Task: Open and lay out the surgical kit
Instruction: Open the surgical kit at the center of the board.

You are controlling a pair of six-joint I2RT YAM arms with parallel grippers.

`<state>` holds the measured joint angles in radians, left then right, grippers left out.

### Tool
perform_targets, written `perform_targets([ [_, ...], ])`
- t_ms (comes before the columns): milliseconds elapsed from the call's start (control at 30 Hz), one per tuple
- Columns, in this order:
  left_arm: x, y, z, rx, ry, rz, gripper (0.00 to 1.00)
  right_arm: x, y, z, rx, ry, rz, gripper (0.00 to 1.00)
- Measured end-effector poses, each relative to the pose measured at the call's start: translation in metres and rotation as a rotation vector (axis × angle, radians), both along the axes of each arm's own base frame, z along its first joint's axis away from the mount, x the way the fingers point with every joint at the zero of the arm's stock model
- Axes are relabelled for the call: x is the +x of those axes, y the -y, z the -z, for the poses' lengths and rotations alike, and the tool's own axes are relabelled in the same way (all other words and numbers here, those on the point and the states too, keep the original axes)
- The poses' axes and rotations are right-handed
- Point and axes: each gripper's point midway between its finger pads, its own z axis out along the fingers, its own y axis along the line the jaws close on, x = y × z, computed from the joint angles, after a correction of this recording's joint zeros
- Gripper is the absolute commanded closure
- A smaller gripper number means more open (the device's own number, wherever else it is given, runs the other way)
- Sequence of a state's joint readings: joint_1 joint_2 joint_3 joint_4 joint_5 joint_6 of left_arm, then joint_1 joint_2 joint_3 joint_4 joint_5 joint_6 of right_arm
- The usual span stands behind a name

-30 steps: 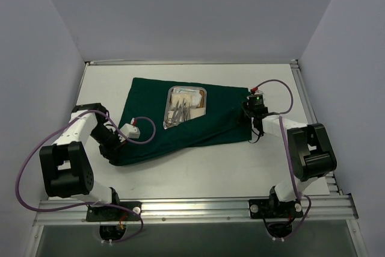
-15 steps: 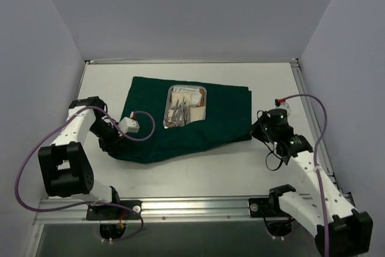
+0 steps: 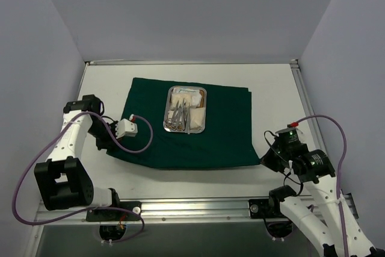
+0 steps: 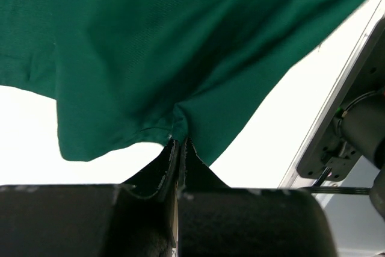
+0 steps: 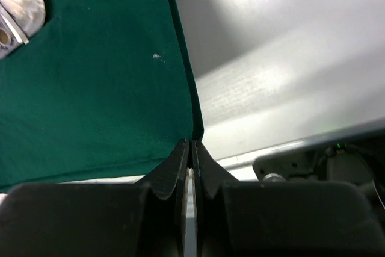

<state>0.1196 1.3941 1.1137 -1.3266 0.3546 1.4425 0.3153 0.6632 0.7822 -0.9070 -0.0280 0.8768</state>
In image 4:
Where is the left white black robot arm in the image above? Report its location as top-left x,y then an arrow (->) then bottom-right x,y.
106,91 -> 384,256

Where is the front aluminium frame rail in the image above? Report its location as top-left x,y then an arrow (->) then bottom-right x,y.
279,0 -> 384,188

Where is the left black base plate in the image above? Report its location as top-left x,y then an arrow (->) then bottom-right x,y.
296,49 -> 385,182

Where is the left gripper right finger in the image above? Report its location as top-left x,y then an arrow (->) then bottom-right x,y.
177,137 -> 229,256

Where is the dark green surgical cloth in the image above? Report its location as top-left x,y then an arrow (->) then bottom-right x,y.
1,0 -> 365,164

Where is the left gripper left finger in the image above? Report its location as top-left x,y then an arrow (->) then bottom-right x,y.
120,139 -> 180,256

